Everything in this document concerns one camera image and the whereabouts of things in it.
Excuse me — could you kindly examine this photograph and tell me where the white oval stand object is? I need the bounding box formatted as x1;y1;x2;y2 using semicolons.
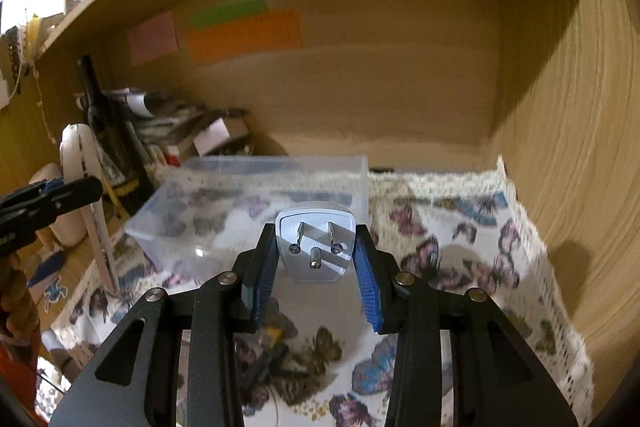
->
29;124;119;295

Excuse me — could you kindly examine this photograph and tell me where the dark wine bottle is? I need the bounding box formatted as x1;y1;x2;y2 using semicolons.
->
77;54;154;217

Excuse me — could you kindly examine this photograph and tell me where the stack of papers and books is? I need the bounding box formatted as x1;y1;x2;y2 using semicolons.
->
105;88;252;167

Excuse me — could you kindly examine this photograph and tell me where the clear plastic box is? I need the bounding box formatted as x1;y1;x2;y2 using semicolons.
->
125;156;369;283

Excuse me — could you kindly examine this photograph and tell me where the butterfly print cloth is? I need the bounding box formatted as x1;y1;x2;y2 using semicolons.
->
52;157;593;426

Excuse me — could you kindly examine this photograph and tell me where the small white folded card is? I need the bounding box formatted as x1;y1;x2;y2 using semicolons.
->
193;117;248;156

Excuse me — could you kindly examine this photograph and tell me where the pink sticky note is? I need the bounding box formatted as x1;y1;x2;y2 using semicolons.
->
126;12;179;66

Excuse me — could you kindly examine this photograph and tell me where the green sticky note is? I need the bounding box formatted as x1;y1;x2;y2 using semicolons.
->
189;0;268;29

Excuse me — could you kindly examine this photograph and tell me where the orange sticky note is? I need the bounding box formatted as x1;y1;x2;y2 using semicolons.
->
186;9;304;64

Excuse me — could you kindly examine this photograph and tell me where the wooden shelf unit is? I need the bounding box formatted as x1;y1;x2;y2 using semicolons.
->
1;0;639;410

